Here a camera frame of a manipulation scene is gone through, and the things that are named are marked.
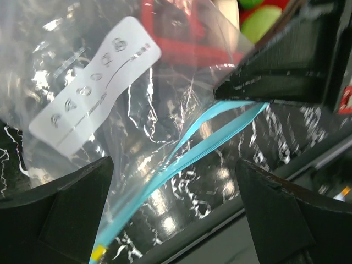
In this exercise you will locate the blue zipper clear bag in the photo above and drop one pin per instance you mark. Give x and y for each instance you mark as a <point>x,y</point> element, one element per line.
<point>84,79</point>

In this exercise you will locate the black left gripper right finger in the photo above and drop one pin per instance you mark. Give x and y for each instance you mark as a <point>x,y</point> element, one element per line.
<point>290,224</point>

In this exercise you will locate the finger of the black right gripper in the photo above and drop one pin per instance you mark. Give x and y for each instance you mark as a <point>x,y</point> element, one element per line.
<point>304,59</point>

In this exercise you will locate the green toy cabbage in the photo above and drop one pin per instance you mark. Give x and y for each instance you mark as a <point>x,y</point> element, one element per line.
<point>259,22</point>

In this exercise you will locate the red plastic bin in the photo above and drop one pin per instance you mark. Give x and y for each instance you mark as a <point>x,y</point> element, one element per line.
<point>193,33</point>

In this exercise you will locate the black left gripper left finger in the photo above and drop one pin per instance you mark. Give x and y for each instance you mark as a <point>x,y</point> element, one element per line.
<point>56,222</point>

